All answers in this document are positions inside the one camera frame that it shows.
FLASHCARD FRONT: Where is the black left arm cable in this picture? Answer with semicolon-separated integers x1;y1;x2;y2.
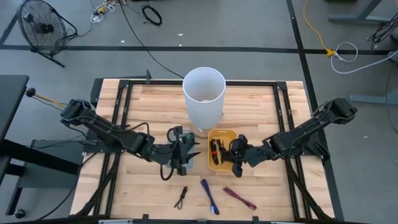
123;122;183;182

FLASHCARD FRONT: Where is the yellow rod black knob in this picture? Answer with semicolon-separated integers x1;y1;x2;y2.
25;87;68;108

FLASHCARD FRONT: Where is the coiled black floor cable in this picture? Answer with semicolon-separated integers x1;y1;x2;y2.
141;4;163;27

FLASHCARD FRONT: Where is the black metal table frame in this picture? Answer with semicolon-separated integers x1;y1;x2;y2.
70;68;346;224

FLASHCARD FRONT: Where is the long black floor cable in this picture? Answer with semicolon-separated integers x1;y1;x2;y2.
118;0;185;79

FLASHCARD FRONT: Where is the grey plastic bin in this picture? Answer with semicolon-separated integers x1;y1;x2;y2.
169;129;197;171

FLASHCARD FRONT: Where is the grey desk leg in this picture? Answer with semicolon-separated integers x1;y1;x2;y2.
328;0;398;25
348;55;398;105

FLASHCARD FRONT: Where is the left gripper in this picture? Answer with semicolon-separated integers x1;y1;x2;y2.
167;125;202;177

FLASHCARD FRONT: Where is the yellow extension cord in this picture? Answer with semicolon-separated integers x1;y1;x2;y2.
303;0;336;58

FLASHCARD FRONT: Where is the white cable bundle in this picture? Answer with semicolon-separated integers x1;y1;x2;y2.
90;0;127;24

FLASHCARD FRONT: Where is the black desk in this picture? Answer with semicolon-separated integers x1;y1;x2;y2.
0;74;81;219

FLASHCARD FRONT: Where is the black cable bundle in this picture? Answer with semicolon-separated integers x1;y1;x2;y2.
366;19;398;50

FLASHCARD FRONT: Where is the yellow plastic bin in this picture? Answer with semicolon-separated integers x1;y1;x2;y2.
206;128;239;172

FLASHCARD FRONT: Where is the black floor fan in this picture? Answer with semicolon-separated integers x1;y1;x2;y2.
17;0;78;68

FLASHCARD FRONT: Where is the black usb cable red tie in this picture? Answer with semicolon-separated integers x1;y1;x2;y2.
209;138;218;166

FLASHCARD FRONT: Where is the white floor cable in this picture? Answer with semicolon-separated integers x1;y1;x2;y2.
330;42;398;75

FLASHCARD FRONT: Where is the silver aluminium extrusion bar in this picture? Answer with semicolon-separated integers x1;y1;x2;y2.
98;218;135;224

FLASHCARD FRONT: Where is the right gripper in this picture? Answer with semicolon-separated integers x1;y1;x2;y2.
220;134;250;179

